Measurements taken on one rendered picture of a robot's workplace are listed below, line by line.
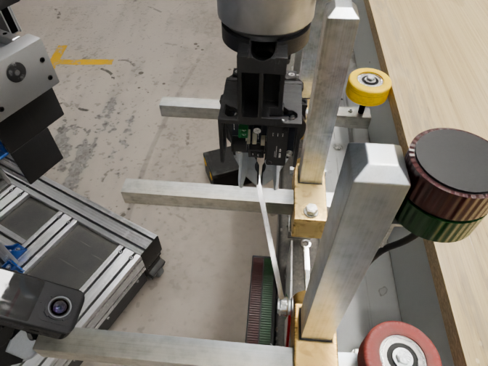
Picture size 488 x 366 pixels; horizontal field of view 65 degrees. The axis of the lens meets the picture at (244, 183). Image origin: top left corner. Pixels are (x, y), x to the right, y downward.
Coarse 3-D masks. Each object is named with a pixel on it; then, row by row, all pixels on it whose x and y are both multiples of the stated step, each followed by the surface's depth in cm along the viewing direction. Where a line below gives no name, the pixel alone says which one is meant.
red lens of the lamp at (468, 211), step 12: (468, 132) 25; (408, 156) 24; (408, 168) 24; (420, 168) 23; (420, 180) 23; (432, 180) 22; (408, 192) 24; (420, 192) 23; (432, 192) 23; (444, 192) 22; (456, 192) 22; (420, 204) 24; (432, 204) 23; (444, 204) 23; (456, 204) 22; (468, 204) 22; (480, 204) 22; (444, 216) 23; (456, 216) 23; (468, 216) 23; (480, 216) 23
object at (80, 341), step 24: (72, 336) 46; (96, 336) 46; (120, 336) 46; (144, 336) 46; (168, 336) 46; (96, 360) 46; (120, 360) 45; (144, 360) 44; (168, 360) 44; (192, 360) 44; (216, 360) 44; (240, 360) 44; (264, 360) 44; (288, 360) 44
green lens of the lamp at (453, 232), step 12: (408, 204) 25; (396, 216) 26; (408, 216) 25; (420, 216) 24; (432, 216) 24; (408, 228) 26; (420, 228) 25; (432, 228) 24; (444, 228) 24; (456, 228) 24; (468, 228) 24; (432, 240) 25; (444, 240) 25; (456, 240) 25
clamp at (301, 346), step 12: (300, 300) 48; (300, 312) 47; (300, 324) 46; (300, 336) 45; (336, 336) 45; (300, 348) 44; (312, 348) 44; (324, 348) 44; (336, 348) 44; (300, 360) 43; (312, 360) 43; (324, 360) 43; (336, 360) 43
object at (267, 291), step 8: (264, 264) 70; (264, 272) 69; (272, 272) 69; (264, 280) 68; (272, 280) 68; (264, 288) 67; (272, 288) 67; (264, 296) 66; (264, 304) 65; (264, 312) 64; (264, 320) 63; (264, 328) 62; (264, 336) 61; (264, 344) 60
